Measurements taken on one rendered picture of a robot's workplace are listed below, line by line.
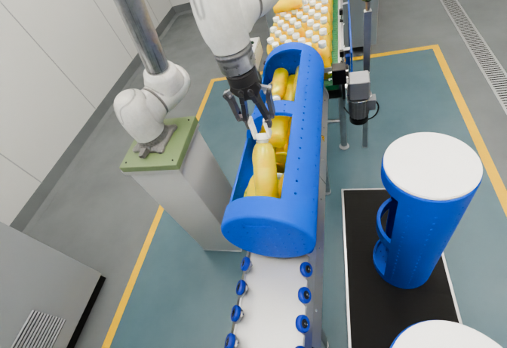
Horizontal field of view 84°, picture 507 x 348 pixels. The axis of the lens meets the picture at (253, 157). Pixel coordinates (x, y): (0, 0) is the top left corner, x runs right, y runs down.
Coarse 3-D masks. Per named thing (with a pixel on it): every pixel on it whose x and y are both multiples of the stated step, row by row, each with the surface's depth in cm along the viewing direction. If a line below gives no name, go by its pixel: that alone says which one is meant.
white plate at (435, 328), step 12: (420, 324) 66; (432, 324) 66; (444, 324) 65; (456, 324) 65; (408, 336) 66; (420, 336) 65; (432, 336) 64; (444, 336) 64; (456, 336) 63; (468, 336) 63; (480, 336) 62
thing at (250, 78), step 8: (248, 72) 66; (256, 72) 69; (232, 80) 67; (240, 80) 67; (248, 80) 67; (256, 80) 69; (232, 88) 72; (240, 88) 68; (248, 88) 71; (256, 88) 71; (248, 96) 73; (256, 96) 73
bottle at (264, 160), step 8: (256, 144) 84; (264, 144) 83; (256, 152) 83; (264, 152) 82; (272, 152) 83; (256, 160) 83; (264, 160) 82; (272, 160) 83; (256, 168) 84; (264, 168) 82; (272, 168) 83; (256, 176) 84; (264, 176) 83; (272, 176) 83; (256, 184) 85; (264, 184) 83; (272, 184) 84; (256, 192) 86; (264, 192) 83; (272, 192) 84
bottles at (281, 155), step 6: (288, 78) 134; (288, 84) 130; (288, 90) 127; (288, 96) 125; (294, 96) 125; (276, 150) 106; (282, 150) 105; (276, 156) 106; (282, 156) 106; (276, 162) 110; (282, 162) 109; (282, 168) 112
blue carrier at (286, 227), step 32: (288, 64) 135; (320, 64) 125; (320, 96) 114; (256, 128) 121; (320, 128) 105; (288, 160) 85; (288, 192) 79; (224, 224) 82; (256, 224) 78; (288, 224) 74; (288, 256) 91
